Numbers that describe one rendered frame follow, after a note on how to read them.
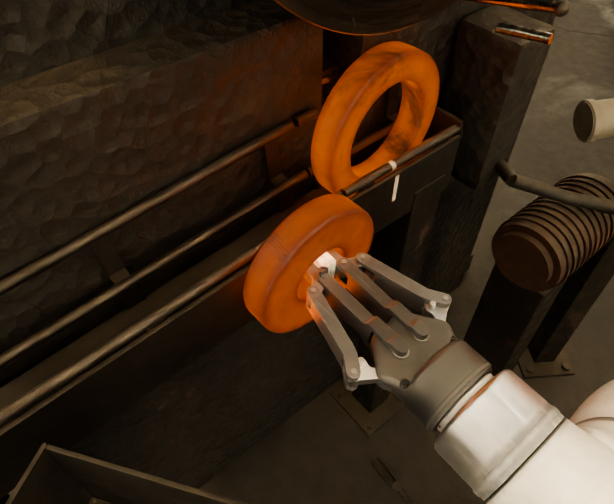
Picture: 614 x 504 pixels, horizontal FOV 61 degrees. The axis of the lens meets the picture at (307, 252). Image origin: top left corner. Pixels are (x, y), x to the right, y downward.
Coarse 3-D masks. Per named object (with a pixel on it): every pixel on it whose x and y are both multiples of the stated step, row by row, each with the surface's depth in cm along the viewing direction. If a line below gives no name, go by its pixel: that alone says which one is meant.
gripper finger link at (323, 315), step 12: (312, 288) 48; (312, 300) 47; (324, 300) 47; (312, 312) 49; (324, 312) 47; (324, 324) 46; (336, 324) 46; (324, 336) 48; (336, 336) 45; (336, 348) 45; (348, 348) 44; (348, 360) 44; (348, 372) 43; (360, 372) 43
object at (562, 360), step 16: (592, 256) 98; (608, 256) 95; (576, 272) 103; (592, 272) 98; (608, 272) 99; (576, 288) 104; (592, 288) 102; (560, 304) 110; (576, 304) 106; (592, 304) 106; (544, 320) 117; (560, 320) 110; (576, 320) 111; (544, 336) 118; (560, 336) 115; (528, 352) 125; (544, 352) 120; (560, 352) 125; (528, 368) 121; (544, 368) 122; (560, 368) 122
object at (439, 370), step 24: (408, 336) 45; (432, 336) 45; (384, 360) 44; (408, 360) 44; (432, 360) 41; (456, 360) 41; (480, 360) 42; (384, 384) 44; (408, 384) 43; (432, 384) 41; (456, 384) 40; (408, 408) 43; (432, 408) 41
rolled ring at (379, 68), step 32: (352, 64) 52; (384, 64) 52; (416, 64) 55; (352, 96) 51; (416, 96) 61; (320, 128) 54; (352, 128) 53; (416, 128) 63; (320, 160) 55; (384, 160) 65
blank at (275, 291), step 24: (288, 216) 47; (312, 216) 47; (336, 216) 48; (360, 216) 51; (288, 240) 46; (312, 240) 47; (336, 240) 50; (360, 240) 54; (264, 264) 47; (288, 264) 46; (264, 288) 47; (288, 288) 49; (264, 312) 49; (288, 312) 52
